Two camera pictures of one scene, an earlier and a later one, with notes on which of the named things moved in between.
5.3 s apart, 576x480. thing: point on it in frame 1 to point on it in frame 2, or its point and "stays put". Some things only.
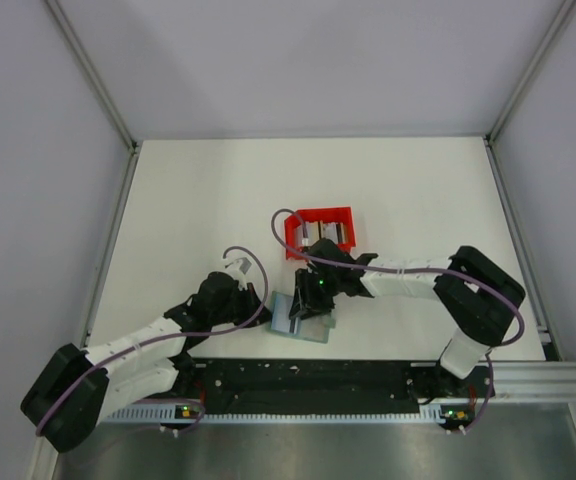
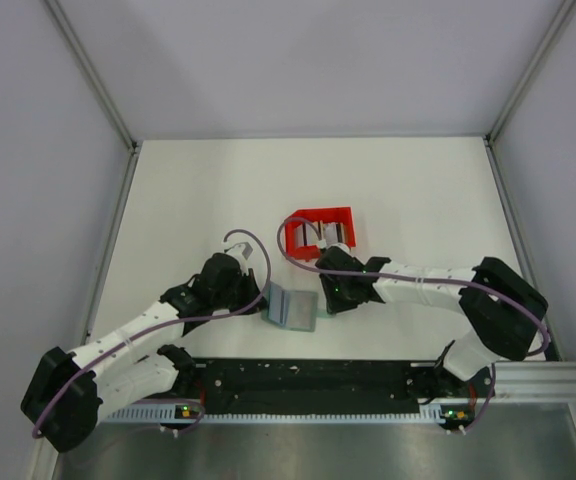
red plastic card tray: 341,215 stays put
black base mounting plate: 323,386 stays put
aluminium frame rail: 541,381 stays put
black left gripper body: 240,306 to 239,296
